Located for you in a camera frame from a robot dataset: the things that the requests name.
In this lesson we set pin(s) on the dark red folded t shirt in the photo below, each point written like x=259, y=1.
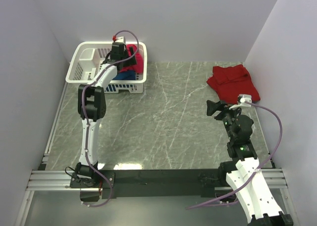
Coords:
x=230, y=82

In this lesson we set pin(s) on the blue t shirt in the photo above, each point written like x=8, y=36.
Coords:
x=122, y=77

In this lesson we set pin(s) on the pink t shirt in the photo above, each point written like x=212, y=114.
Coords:
x=135, y=64

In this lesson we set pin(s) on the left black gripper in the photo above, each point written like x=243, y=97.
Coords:
x=132, y=61

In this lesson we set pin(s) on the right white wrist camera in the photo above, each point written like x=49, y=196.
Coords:
x=244, y=100

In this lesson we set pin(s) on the aluminium rail frame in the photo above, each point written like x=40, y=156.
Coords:
x=160, y=129

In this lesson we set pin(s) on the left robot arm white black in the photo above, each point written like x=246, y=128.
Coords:
x=92, y=103

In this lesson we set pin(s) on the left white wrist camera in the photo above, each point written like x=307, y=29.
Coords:
x=119, y=39

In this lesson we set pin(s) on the black base beam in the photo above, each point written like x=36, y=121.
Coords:
x=166, y=182

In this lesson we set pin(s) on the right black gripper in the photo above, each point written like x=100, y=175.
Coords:
x=212, y=107

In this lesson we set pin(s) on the white plastic basket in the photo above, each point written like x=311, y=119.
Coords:
x=87, y=62

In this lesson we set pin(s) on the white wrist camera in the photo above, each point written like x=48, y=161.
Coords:
x=244, y=100
x=119, y=39

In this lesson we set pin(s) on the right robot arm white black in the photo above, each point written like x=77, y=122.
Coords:
x=243, y=174

